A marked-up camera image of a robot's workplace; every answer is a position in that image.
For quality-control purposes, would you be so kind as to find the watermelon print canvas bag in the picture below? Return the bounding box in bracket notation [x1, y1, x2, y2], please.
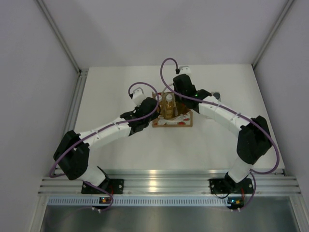
[152, 87, 193, 128]

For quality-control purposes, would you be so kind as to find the grey cap clear bottle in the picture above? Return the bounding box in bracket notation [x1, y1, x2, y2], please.
[212, 92, 221, 101]

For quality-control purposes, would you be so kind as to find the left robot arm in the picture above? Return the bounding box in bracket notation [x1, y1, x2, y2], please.
[53, 97, 159, 189]

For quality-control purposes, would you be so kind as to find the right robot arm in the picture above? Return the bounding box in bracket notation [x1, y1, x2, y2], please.
[173, 74, 272, 192]

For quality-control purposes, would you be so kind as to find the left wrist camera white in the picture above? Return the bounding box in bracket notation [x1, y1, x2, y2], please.
[130, 87, 146, 106]

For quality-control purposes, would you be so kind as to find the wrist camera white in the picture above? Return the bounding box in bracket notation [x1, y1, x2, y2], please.
[176, 65, 191, 77]
[130, 87, 146, 106]

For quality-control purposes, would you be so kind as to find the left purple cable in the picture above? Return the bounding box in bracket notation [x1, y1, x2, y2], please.
[49, 83, 160, 178]

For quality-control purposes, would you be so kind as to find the purple cable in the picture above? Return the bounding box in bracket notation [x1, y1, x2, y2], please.
[160, 58, 280, 174]
[49, 83, 160, 178]

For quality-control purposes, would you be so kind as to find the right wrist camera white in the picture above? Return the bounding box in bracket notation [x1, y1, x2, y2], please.
[176, 65, 191, 77]

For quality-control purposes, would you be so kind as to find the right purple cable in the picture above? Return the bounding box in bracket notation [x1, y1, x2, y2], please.
[160, 58, 280, 174]

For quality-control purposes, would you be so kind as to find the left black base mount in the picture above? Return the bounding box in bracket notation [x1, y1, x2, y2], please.
[81, 178, 124, 195]

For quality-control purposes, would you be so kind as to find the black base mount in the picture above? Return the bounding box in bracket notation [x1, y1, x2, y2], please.
[209, 178, 253, 195]
[81, 178, 124, 195]

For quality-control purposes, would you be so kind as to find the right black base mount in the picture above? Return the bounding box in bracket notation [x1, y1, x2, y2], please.
[209, 178, 253, 195]

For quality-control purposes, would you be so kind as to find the white slotted cable duct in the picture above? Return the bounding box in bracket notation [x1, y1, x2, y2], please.
[48, 196, 231, 207]

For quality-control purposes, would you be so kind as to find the aluminium mounting rail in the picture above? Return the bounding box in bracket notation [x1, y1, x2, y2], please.
[38, 170, 301, 196]

